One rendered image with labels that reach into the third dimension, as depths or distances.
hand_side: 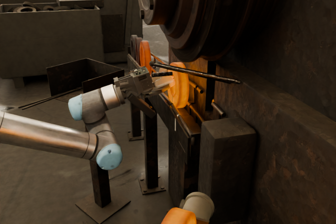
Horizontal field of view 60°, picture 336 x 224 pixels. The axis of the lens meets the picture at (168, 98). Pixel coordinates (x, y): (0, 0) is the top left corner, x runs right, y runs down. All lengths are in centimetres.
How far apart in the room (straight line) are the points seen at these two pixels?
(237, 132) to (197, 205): 16
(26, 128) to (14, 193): 106
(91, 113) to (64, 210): 80
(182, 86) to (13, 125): 47
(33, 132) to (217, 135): 46
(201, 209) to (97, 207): 107
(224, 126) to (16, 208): 133
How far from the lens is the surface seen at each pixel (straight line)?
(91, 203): 162
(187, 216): 45
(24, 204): 175
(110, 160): 86
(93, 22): 313
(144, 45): 146
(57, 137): 82
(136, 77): 90
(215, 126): 61
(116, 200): 161
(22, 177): 193
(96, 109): 92
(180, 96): 91
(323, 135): 49
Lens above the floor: 110
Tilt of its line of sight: 24 degrees down
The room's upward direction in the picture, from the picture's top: straight up
